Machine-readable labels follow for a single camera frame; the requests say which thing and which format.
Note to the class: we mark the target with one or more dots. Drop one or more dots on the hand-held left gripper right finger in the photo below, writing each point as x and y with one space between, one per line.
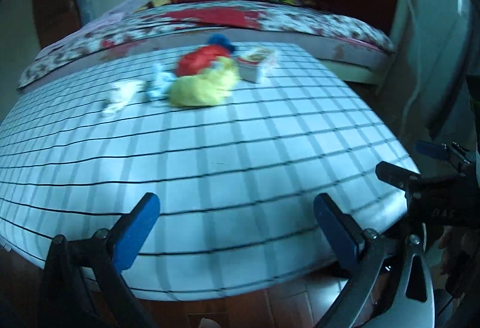
335 234

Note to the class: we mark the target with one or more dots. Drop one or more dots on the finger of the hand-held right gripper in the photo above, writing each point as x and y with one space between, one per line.
431 148
397 176

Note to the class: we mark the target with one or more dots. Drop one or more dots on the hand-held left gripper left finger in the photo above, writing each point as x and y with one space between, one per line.
137 234

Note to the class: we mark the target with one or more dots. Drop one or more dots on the clear white plastic bag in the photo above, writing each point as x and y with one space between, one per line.
120 95

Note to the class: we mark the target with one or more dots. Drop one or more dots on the white blue wrapper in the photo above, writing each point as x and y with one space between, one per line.
159 82

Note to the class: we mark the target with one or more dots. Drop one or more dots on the yellow plastic bag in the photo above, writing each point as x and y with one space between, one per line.
202 89

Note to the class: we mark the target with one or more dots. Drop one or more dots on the small red white carton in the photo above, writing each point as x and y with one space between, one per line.
255 69

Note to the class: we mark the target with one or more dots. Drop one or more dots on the red knitted ball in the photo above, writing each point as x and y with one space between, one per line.
195 61

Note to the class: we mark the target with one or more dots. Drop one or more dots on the blue ball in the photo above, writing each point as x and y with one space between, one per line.
219 39

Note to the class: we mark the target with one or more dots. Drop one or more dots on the person's right hand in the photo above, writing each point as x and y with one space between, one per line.
459 256

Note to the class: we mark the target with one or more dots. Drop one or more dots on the checkered white tablecloth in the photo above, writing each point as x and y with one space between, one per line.
243 162

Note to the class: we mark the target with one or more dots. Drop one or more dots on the bed with red headboard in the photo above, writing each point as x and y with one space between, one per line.
378 1

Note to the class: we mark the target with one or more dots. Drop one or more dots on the floral bedsheet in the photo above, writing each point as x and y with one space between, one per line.
300 20

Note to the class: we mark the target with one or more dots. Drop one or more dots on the pink cloth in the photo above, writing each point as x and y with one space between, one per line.
97 22

